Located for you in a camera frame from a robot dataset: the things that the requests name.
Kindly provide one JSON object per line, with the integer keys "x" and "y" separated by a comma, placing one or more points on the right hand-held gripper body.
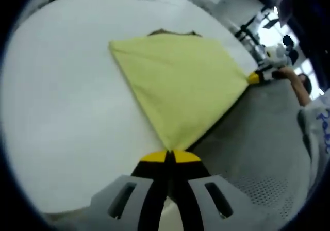
{"x": 277, "y": 57}

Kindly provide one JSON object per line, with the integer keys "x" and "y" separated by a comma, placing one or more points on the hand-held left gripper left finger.
{"x": 121, "y": 202}

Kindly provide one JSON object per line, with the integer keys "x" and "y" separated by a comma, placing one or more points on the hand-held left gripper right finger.
{"x": 227, "y": 202}

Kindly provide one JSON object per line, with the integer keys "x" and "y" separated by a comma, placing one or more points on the yellow blue black garment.
{"x": 180, "y": 86}

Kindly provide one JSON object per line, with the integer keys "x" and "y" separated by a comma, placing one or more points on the person's right hand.
{"x": 286, "y": 73}

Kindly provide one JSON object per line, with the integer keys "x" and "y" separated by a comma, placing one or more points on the hanging dark monitor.
{"x": 284, "y": 6}

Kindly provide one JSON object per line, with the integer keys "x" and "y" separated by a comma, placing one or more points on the person's white printed shirt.
{"x": 314, "y": 133}

